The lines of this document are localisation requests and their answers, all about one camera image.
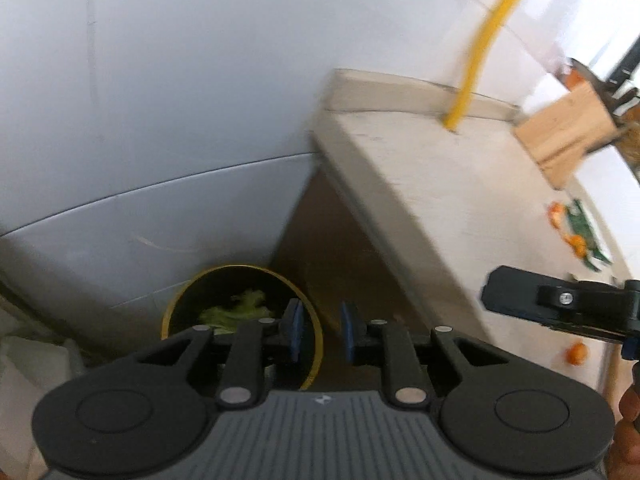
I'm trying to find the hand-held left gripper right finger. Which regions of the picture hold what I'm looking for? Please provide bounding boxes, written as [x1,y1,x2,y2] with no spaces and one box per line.
[340,302,506,407]

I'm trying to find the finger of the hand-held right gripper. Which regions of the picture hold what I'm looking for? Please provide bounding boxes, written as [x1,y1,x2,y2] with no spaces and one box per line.
[481,266,572,319]

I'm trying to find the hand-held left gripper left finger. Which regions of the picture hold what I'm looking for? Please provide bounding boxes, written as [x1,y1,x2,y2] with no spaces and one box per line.
[135,298,304,407]

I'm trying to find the green leafy vegetable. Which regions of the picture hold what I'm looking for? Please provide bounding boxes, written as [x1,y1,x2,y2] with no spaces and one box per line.
[200,288,274,334]

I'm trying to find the black bin with gold rim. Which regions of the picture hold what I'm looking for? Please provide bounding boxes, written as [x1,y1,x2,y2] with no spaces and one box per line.
[160,264,324,392]

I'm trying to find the person's right hand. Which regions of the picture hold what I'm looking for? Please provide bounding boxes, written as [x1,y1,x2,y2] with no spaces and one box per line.
[605,360,640,480]

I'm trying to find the green and white carton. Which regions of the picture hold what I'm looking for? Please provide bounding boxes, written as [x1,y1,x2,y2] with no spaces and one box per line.
[565,200,614,272]

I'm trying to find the brown cabinet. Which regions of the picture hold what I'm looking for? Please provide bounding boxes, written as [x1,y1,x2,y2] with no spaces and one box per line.
[272,167,481,361]

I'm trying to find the wooden knife block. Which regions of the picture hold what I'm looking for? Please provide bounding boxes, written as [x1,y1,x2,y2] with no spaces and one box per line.
[515,82,624,190]

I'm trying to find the yellow pipe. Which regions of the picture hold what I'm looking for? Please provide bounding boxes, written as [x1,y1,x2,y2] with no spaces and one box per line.
[444,0,549,132]

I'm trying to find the white crumpled plastic bags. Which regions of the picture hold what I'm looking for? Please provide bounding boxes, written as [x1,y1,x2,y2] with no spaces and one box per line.
[0,335,86,480]

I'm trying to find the black handle knife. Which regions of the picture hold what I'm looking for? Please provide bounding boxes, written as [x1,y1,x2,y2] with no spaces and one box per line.
[597,77,640,117]

